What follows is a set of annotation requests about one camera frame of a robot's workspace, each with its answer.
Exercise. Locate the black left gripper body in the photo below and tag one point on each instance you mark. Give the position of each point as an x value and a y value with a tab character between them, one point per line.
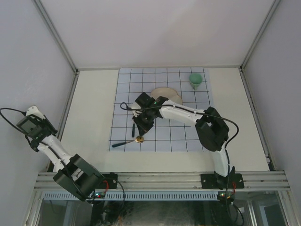
44	124

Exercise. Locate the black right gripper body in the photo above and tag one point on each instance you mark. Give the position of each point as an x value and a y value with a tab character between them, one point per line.
145	119

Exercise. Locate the cream divided plate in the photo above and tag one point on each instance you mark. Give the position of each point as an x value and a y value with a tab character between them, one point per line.
169	93

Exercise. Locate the gold fork green handle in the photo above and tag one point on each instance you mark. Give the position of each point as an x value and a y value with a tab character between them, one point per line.
133	130

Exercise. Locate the white black-grid tablecloth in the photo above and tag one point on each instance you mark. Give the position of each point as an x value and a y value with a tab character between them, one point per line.
166	135

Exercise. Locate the gold spoon green handle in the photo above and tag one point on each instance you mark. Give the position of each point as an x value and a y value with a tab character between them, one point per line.
138	139

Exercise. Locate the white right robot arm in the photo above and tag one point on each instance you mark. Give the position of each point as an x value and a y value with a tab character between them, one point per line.
211	128

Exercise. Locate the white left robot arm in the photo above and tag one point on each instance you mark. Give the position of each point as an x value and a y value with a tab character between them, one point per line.
73	173

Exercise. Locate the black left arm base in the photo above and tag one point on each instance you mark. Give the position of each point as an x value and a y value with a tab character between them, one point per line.
110	179

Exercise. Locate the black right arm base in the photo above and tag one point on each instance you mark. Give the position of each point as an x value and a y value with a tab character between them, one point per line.
214	181

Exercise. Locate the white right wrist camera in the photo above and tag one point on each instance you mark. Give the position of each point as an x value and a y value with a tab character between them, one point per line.
134	108

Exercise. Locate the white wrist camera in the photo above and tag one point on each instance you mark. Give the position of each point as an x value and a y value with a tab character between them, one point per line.
33	110
134	108

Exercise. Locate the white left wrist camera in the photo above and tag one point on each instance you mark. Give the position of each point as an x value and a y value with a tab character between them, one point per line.
33	110

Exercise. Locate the blue slotted cable duct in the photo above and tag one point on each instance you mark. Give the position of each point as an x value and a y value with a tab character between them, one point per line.
159	196

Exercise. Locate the aluminium enclosure frame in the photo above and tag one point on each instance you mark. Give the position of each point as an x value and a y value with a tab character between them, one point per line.
100	36

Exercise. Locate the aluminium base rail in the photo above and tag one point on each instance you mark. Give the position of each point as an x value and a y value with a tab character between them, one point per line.
253	181

